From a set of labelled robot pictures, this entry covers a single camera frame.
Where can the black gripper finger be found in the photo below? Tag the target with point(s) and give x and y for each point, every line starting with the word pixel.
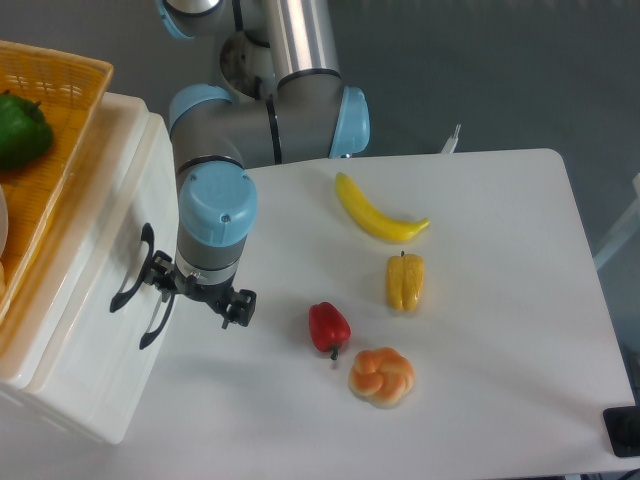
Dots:
pixel 236 307
pixel 159 273

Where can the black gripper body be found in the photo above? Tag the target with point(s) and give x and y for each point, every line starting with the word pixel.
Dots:
pixel 217 296

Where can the white drawer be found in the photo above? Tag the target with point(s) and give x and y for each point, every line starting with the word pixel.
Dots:
pixel 145 340
pixel 80 358

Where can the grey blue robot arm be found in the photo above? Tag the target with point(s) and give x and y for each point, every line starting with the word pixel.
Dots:
pixel 300 110

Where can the white drawer cabinet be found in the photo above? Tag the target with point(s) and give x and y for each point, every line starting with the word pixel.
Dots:
pixel 35 313

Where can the red bell pepper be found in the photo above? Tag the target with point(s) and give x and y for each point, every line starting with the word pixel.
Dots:
pixel 329 330

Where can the yellow banana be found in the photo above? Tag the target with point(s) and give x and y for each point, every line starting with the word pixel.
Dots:
pixel 368 217

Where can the knotted bread roll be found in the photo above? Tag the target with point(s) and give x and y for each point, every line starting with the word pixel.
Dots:
pixel 382 377

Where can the white object in basket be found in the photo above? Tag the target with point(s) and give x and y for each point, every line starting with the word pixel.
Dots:
pixel 4 221

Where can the yellow bell pepper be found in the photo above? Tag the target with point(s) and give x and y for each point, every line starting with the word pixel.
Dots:
pixel 404 281

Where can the green bell pepper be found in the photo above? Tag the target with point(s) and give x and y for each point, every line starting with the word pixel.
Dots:
pixel 25 133

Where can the yellow woven basket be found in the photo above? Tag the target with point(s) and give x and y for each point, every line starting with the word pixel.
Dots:
pixel 69 88

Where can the black device at edge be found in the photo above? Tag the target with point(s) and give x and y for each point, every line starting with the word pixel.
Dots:
pixel 622 425

